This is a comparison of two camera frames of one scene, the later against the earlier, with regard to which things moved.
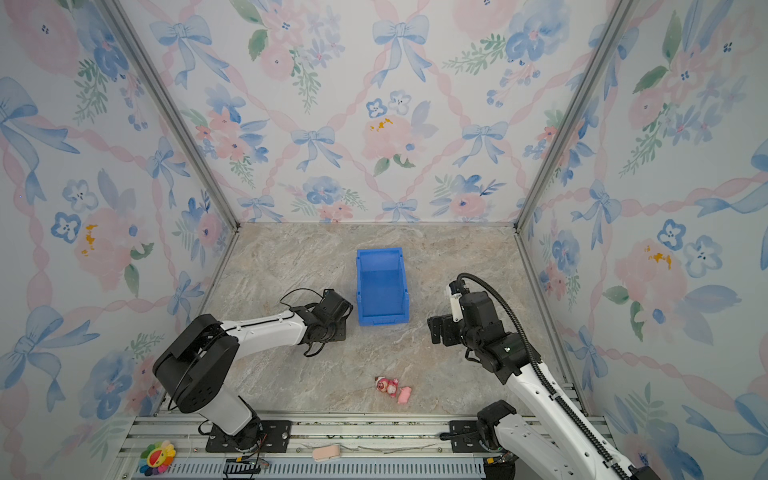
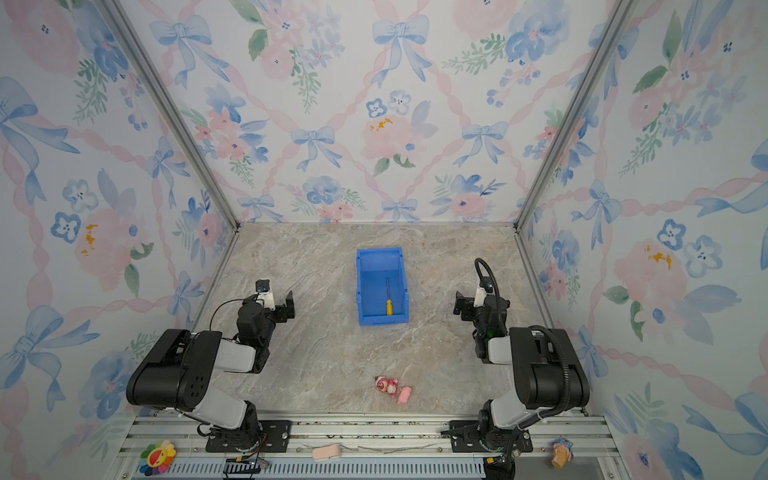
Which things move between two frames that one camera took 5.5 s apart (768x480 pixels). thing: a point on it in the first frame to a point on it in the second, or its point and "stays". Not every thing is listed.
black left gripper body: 337,332 to 279,315
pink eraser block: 326,452 stays
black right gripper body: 453,333 to 471,313
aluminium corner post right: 617,22 stays
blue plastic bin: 381,287 stays
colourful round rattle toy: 157,457 stays
